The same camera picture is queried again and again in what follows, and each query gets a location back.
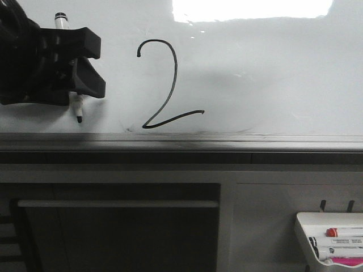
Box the black capped marker upper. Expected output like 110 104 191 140
308 237 362 248

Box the black hook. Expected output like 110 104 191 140
347 200 355 213
318 199 327 213

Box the red capped marker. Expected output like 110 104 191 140
326 227 363 237

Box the right black hook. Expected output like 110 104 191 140
347 200 355 213

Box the black capped marker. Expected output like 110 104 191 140
313 246 362 261
308 237 362 248

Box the black and white whiteboard marker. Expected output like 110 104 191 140
54 12 83 124

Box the pink eraser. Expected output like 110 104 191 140
330 258 363 267

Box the left black hook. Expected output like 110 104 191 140
318 199 327 213

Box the white marker holder tray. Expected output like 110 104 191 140
295 212 362 271

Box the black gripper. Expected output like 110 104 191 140
1 1 106 105

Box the black capped marker lower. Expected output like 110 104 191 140
313 246 362 261

